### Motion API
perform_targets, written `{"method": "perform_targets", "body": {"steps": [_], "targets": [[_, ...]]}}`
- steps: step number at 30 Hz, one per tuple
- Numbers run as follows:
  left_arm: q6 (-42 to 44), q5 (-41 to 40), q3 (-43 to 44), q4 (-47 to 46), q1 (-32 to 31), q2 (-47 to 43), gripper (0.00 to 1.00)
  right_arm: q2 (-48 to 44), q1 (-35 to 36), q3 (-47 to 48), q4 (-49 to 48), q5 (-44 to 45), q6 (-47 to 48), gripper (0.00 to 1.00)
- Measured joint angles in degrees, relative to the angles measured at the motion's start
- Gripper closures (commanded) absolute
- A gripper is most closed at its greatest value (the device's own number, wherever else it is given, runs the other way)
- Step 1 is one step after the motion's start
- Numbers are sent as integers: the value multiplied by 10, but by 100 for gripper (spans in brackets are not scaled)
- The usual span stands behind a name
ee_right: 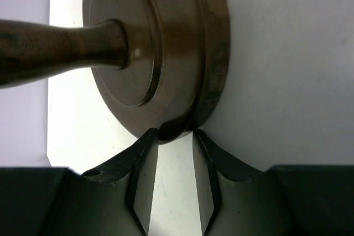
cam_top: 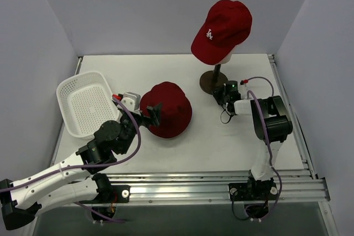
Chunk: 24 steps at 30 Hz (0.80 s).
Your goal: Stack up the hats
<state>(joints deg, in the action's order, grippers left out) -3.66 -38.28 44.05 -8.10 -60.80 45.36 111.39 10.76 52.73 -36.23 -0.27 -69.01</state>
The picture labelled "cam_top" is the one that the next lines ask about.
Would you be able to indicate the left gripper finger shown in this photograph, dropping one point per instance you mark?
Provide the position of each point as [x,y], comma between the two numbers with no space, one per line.
[150,111]
[155,114]

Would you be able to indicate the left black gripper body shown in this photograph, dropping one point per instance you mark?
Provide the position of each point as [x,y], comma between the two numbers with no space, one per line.
[152,115]

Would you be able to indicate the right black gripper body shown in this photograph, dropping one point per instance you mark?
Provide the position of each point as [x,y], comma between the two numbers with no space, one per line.
[220,95]

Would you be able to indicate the dark red knit hat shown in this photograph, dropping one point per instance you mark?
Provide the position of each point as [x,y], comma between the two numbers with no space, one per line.
[176,110]

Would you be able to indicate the red cap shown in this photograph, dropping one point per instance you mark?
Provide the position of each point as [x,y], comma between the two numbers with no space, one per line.
[228,24]

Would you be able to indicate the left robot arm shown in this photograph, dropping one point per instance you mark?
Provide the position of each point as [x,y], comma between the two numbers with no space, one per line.
[77,177]

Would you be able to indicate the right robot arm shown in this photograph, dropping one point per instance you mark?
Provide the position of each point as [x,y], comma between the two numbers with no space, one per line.
[271,122]

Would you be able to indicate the cream mannequin head stand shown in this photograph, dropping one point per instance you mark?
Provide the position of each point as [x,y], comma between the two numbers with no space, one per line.
[211,80]

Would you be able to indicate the white perforated basket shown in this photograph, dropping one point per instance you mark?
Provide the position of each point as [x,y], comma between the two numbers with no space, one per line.
[85,102]

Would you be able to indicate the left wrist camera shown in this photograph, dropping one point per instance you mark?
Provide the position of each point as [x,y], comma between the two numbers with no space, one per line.
[131,101]

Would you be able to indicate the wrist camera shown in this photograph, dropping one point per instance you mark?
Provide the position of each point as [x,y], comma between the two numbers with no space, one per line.
[131,101]
[242,88]

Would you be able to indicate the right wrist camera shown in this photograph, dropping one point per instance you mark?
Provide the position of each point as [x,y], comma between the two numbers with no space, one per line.
[242,88]

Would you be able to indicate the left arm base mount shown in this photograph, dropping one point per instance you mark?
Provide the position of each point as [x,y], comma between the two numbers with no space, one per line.
[107,193]

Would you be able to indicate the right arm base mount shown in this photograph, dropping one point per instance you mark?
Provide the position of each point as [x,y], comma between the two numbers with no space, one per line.
[256,196]

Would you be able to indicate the aluminium mounting rail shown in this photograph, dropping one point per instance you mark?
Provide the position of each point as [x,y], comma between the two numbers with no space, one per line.
[212,187]

